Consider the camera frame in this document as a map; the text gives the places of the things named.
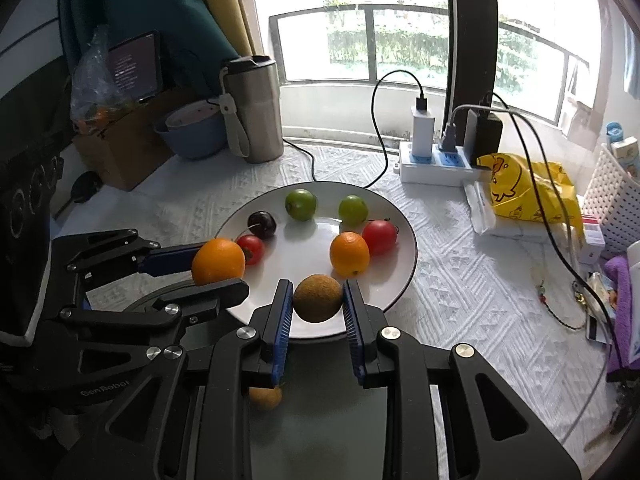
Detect blue bowl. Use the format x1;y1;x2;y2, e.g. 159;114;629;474
153;113;228;160

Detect plastic bag of fruit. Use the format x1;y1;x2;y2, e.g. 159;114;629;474
70;25;138;136

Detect round grey glass mat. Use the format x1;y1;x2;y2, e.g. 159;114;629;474
247;335;386;479

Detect black charger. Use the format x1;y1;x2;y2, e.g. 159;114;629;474
463;110;502;167

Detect white power strip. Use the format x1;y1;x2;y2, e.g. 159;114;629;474
397;141;490;188

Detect keys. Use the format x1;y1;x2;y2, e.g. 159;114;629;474
584;389;638;452

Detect yellow duck bag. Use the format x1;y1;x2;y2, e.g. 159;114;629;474
477;153;584;234

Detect round orange kumquat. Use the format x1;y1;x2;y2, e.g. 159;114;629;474
191;238;245;286

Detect white embossed tablecloth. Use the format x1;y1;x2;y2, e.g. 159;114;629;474
52;145;616;478

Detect white tissue pack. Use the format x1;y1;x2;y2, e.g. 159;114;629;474
463;181;548;244

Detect white pink inner bowl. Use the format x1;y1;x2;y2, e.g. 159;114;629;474
165;100;219;130

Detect white ceramic plate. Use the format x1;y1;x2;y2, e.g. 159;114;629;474
216;181;418;323

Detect small red cherry tomato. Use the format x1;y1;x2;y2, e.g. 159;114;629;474
235;234;265;266

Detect oval orange kumquat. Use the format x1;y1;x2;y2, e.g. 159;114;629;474
330;232;370;278

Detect black computer mouse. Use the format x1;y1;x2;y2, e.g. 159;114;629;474
52;170;103;220

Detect hanging light blue towel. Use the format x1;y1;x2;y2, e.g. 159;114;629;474
623;21;640;100

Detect cardboard box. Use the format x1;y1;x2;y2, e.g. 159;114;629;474
73;91;189;191

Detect small green lime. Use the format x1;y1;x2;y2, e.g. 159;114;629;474
338;194;369;226

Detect dark cherry with stem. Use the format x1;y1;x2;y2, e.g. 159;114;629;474
238;210;277;240

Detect purple cloth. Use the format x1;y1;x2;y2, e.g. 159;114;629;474
604;256;639;382

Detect white perforated basket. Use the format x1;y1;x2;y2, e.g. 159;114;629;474
582;144;640;255

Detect tablet screen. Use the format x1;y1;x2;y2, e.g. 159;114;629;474
107;30;162;103

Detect black cable across table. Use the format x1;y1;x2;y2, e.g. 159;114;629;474
439;91;632;380

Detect stainless steel tumbler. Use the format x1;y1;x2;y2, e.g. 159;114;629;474
218;55;284;164

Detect black charger cable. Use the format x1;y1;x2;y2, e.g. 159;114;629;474
282;69;428;190

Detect large green lime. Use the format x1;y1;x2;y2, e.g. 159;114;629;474
285;188;317;221

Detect white charger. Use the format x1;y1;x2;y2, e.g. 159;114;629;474
411;106;435;159

